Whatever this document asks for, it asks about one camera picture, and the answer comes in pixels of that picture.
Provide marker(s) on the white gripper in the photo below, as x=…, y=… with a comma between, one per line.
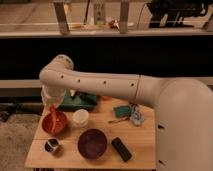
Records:
x=52, y=96

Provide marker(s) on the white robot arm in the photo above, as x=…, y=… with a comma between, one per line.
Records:
x=183, y=109

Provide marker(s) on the white plastic cup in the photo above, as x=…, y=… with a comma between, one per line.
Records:
x=80, y=118

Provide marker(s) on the yellow item in tray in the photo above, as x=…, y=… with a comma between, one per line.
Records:
x=72, y=93

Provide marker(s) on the orange bowl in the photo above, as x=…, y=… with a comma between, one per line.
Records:
x=61, y=124

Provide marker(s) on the green plastic tray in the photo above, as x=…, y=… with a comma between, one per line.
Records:
x=74, y=103

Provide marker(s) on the dark green vegetable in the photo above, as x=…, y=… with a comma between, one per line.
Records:
x=88, y=99

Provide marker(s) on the purple bowl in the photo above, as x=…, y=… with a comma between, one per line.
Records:
x=92, y=144

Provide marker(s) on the brown utensil stick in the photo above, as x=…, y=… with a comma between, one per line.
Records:
x=118, y=120

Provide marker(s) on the green sponge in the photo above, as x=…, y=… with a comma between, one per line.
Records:
x=122, y=111

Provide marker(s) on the black rectangular block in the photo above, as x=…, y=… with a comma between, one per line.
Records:
x=121, y=149

